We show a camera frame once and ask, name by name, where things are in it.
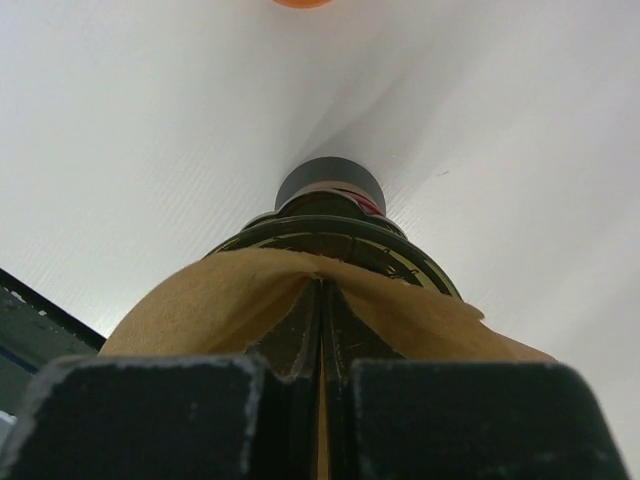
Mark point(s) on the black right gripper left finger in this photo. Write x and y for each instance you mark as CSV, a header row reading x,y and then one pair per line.
x,y
249,416

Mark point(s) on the brown paper coffee filter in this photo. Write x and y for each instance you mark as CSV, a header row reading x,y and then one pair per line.
x,y
228,301

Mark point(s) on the green glass coffee dripper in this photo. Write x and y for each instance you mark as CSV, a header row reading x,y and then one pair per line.
x,y
346,227

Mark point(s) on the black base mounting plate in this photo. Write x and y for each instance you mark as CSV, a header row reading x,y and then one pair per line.
x,y
35,331

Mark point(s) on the orange liquid glass beaker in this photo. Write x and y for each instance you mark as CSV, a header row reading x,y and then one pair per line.
x,y
302,4

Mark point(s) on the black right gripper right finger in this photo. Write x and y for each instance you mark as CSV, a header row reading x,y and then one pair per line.
x,y
393,418

